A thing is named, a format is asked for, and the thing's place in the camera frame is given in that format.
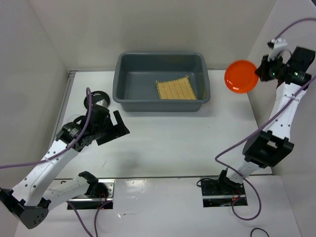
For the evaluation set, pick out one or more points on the clear glass dish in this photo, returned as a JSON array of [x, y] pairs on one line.
[[72, 118]]

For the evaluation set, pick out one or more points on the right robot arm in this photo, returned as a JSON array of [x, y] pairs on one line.
[[271, 144]]

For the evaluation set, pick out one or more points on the orange round plate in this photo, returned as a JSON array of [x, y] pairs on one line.
[[240, 76]]

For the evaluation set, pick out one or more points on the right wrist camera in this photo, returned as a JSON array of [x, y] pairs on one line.
[[277, 46]]

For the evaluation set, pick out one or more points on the grey plastic bin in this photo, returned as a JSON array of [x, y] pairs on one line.
[[136, 73]]

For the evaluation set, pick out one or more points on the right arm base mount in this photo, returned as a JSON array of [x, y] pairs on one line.
[[214, 196]]

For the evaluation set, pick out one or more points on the black round plate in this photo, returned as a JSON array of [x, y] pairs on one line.
[[99, 95]]

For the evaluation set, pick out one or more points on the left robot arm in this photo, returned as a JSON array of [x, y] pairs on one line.
[[32, 199]]

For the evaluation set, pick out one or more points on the woven bamboo mat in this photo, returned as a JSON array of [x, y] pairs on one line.
[[178, 89]]

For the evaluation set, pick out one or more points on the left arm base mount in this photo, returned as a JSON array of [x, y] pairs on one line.
[[100, 198]]

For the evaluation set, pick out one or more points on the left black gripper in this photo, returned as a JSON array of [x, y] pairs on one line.
[[122, 130]]

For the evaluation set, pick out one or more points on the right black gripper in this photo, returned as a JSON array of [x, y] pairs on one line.
[[261, 70]]

